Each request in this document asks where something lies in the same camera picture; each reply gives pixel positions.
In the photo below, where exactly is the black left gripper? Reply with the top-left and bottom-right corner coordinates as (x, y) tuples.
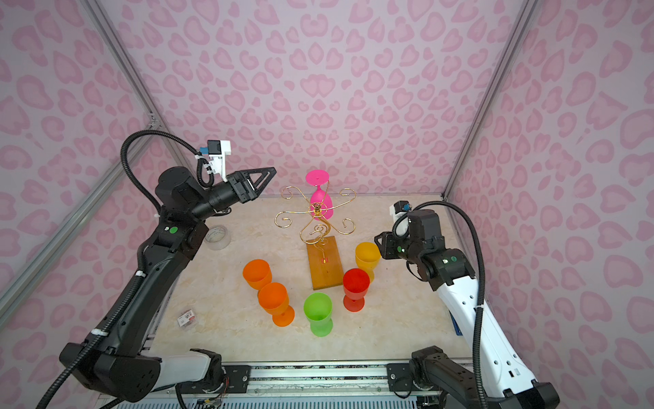
(190, 167), (275, 225)

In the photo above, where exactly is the yellow wine glass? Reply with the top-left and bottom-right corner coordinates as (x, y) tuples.
(355, 242), (382, 282)

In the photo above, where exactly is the red wine glass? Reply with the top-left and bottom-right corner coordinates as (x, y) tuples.
(342, 269), (371, 312)

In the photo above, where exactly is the pink wine glass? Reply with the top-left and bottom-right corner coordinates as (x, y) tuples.
(306, 170), (334, 220)

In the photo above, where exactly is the green wine glass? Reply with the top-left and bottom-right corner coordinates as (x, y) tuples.
(303, 292), (333, 337)

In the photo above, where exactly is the orange wine glass front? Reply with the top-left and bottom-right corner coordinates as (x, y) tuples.
(243, 259), (273, 291)

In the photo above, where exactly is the orange wine glass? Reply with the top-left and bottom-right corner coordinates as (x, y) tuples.
(257, 282), (295, 327)
(243, 259), (273, 291)

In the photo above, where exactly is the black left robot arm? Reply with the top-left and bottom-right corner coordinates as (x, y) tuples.
(37, 166), (276, 408)

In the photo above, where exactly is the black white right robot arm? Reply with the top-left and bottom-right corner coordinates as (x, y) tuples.
(375, 200), (560, 408)

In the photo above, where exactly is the orange wooden rack base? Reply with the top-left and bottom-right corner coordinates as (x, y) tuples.
(307, 236), (344, 291)

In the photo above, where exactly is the clear tape roll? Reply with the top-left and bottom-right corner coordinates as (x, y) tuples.
(204, 225), (232, 251)

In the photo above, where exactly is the blue box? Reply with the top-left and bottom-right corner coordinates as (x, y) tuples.
(450, 313), (463, 337)

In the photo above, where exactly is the small red white packet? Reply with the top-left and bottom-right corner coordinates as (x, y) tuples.
(176, 309), (197, 328)

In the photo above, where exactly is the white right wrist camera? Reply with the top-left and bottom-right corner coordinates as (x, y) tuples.
(389, 200), (411, 236)

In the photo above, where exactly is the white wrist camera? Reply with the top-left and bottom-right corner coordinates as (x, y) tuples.
(389, 200), (411, 236)
(195, 140), (232, 182)

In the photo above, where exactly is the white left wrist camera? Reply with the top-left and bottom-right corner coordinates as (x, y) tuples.
(195, 140), (232, 182)

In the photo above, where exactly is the gold wire glass rack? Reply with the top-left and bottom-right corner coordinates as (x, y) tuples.
(274, 186), (358, 247)

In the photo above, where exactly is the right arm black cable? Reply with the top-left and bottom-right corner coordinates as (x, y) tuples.
(392, 200), (492, 409)

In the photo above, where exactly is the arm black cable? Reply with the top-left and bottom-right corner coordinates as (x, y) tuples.
(35, 130), (216, 409)
(392, 200), (492, 409)

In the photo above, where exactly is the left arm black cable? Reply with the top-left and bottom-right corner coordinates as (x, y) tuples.
(35, 130), (216, 409)

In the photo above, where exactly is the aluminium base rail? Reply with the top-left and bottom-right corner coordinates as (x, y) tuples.
(96, 331), (492, 409)

